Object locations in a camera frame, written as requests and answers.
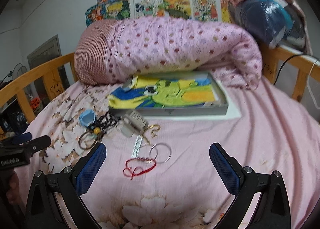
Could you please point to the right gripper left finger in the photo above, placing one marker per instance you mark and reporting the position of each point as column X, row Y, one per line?
column 43, row 209

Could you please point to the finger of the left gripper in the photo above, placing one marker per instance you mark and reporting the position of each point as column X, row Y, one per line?
column 33, row 146
column 16, row 140

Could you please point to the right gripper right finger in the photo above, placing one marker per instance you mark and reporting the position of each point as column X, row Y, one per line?
column 272, row 209

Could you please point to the silver metal hair clip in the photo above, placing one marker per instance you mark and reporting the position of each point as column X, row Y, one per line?
column 137, row 146

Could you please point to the grey hair claw clip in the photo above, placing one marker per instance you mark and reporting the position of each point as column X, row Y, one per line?
column 133, row 123

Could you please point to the silver ring bangle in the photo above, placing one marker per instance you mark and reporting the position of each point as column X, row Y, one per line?
column 161, row 152

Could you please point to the person's left hand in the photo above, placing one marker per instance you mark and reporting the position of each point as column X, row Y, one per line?
column 13, row 192

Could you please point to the electric fan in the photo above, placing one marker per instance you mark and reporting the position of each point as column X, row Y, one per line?
column 18, row 70

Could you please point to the grey shallow tray box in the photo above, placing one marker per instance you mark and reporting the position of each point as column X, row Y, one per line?
column 193, row 74

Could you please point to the pink floral bed sheet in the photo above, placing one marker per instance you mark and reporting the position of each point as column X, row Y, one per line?
column 274, row 132

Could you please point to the pink rolled apple-print quilt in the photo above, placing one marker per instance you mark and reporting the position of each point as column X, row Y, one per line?
column 110, row 51

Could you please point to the colourful frog drawing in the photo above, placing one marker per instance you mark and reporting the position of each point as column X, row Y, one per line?
column 149, row 92

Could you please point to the orange-haired girl drawing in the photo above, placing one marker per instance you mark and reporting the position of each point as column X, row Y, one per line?
column 95, row 13

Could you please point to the blond boy drawing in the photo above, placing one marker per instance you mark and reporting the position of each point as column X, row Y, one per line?
column 118, row 10

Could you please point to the white doodle drawing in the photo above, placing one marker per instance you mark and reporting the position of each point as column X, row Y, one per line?
column 154, row 8

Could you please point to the plastic bag of clothes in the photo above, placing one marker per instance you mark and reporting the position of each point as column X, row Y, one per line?
column 271, row 22

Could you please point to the yellow bear drawing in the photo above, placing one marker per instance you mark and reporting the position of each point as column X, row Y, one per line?
column 225, row 15

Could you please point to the orange landscape drawing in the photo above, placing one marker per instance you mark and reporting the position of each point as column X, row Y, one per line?
column 178, row 8

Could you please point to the white cartoon figure drawing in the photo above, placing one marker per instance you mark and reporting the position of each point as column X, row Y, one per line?
column 204, row 10

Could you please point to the grey wall panel door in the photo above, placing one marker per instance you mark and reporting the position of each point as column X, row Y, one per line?
column 46, row 52

